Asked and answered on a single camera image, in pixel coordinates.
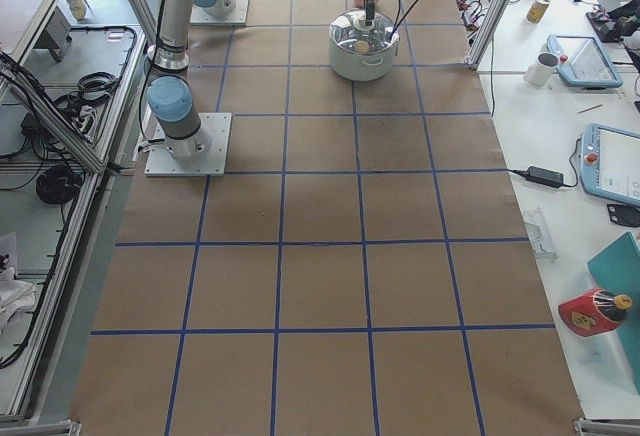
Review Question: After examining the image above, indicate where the teal box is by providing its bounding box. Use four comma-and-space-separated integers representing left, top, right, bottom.
587, 231, 639, 384

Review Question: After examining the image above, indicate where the small black power adapter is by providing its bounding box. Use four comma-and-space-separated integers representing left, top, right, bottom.
526, 166, 564, 188

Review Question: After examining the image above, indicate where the upper blue teach pendant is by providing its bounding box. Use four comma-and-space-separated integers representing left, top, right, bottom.
546, 35, 623, 89

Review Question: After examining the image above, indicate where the yellow drink can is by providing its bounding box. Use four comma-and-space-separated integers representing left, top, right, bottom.
526, 0, 550, 24

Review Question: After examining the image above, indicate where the blue teach pendant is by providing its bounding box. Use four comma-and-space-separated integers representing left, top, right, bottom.
546, 35, 623, 89
579, 123, 639, 207

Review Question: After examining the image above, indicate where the brown egg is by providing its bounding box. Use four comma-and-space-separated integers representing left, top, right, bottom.
353, 40, 370, 53

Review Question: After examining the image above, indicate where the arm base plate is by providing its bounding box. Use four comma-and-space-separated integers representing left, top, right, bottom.
144, 113, 232, 177
190, 0, 250, 26

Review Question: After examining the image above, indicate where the pale green cooking pot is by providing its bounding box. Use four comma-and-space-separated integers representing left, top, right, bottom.
329, 38, 399, 82

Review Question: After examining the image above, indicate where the white mug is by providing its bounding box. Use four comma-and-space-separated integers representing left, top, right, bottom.
523, 52, 559, 88

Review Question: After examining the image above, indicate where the red bottle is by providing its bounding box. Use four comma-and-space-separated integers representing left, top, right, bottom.
558, 287, 633, 337

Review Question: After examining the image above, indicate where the lower blue teach pendant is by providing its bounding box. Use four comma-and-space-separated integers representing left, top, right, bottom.
579, 123, 639, 207

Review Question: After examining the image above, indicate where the glass pot lid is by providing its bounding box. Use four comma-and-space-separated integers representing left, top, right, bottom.
329, 10, 399, 55

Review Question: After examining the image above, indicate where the power strip with plugs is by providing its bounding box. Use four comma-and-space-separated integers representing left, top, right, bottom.
452, 0, 494, 32

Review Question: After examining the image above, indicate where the aluminium frame post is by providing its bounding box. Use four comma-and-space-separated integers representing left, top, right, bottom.
466, 0, 510, 69

